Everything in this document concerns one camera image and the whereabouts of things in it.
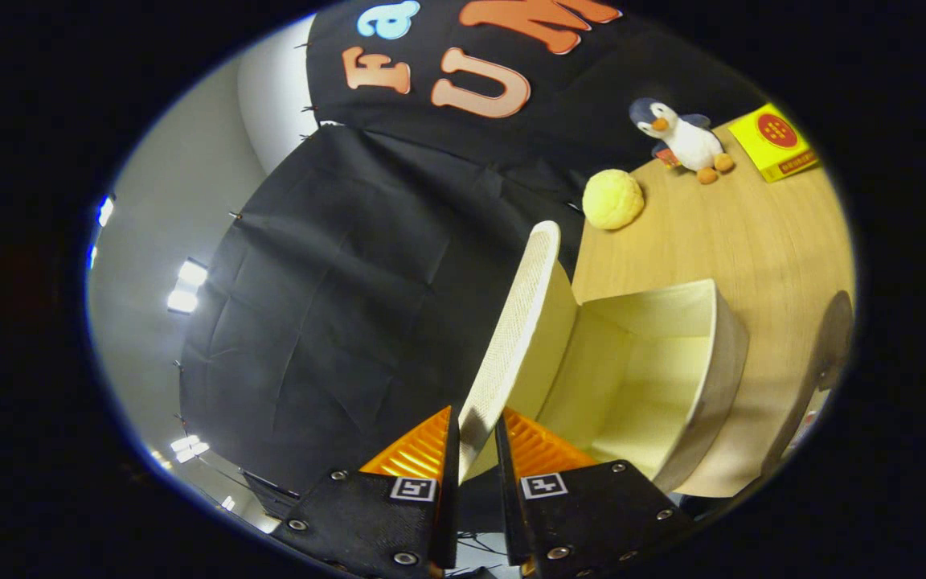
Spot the black backdrop cloth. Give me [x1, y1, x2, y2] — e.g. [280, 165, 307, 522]
[180, 0, 761, 495]

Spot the brown fuzzy slipper shoe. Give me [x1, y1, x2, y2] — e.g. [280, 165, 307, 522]
[762, 289, 856, 477]

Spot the yellow round bun plush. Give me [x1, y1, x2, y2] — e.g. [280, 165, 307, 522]
[582, 169, 645, 232]

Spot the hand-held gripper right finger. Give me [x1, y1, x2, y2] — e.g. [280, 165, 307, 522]
[495, 408, 693, 579]

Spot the penguin plush toy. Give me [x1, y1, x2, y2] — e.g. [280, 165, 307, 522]
[629, 97, 735, 186]

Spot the yellow book with red circle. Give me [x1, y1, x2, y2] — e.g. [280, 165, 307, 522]
[728, 102, 820, 183]

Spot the cream fabric storage box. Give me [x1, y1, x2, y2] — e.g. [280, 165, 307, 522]
[457, 220, 751, 499]

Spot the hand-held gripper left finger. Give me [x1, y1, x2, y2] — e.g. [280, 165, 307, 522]
[270, 406, 461, 579]

